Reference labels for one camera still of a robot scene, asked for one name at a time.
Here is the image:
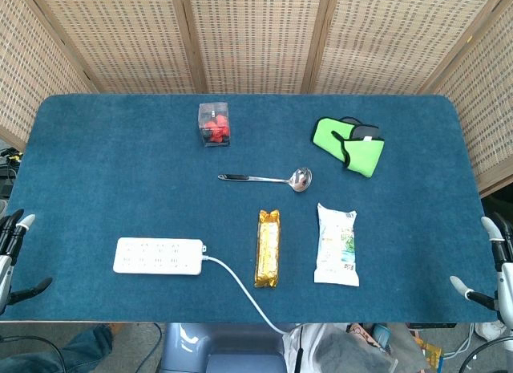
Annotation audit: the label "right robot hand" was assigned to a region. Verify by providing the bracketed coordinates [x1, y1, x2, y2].
[449, 214, 513, 322]

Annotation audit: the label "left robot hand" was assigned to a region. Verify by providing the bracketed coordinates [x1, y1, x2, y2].
[0, 209, 54, 314]

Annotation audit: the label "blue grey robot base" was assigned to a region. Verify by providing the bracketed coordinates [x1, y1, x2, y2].
[158, 322, 288, 373]

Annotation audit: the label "white power strip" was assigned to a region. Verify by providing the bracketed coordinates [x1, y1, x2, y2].
[112, 237, 208, 277]

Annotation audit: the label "white shoe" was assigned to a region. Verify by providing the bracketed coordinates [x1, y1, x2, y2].
[474, 320, 508, 343]

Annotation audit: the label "blue jeans leg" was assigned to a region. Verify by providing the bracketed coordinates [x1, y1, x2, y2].
[0, 323, 114, 373]

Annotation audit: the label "white snack packet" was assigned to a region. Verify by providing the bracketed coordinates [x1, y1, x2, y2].
[313, 202, 361, 288]

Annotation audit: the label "green oven mitt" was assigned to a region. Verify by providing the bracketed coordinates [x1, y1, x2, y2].
[310, 116, 386, 178]

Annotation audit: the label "gold foil snack bar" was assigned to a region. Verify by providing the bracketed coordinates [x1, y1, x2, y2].
[253, 209, 281, 290]

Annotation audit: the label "clear box red items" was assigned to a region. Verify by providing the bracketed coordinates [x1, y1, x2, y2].
[198, 102, 232, 148]

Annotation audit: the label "blue table mat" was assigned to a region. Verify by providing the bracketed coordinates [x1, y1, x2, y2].
[0, 93, 499, 324]

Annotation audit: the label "woven bamboo folding screen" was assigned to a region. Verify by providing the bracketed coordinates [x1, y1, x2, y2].
[0, 0, 513, 198]

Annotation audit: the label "black floor cable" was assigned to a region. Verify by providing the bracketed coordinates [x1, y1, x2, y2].
[0, 334, 67, 373]

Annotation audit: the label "steel ladle black handle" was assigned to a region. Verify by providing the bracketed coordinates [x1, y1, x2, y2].
[217, 167, 313, 193]

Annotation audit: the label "white power cable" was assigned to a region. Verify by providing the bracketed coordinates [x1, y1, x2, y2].
[201, 255, 288, 335]

